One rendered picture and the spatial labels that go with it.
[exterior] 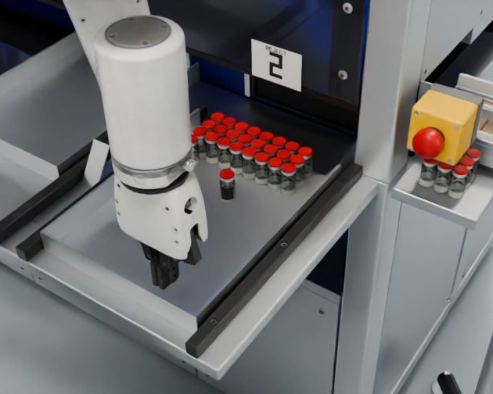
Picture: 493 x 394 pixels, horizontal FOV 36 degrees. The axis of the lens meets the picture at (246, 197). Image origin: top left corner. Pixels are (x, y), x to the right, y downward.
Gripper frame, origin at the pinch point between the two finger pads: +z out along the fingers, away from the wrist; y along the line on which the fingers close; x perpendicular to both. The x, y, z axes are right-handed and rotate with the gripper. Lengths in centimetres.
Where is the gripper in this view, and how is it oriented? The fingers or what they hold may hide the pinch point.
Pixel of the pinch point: (164, 269)
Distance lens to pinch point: 91.9
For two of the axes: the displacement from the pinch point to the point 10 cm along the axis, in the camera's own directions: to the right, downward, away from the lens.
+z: 0.1, 7.6, 6.5
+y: -8.2, -3.7, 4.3
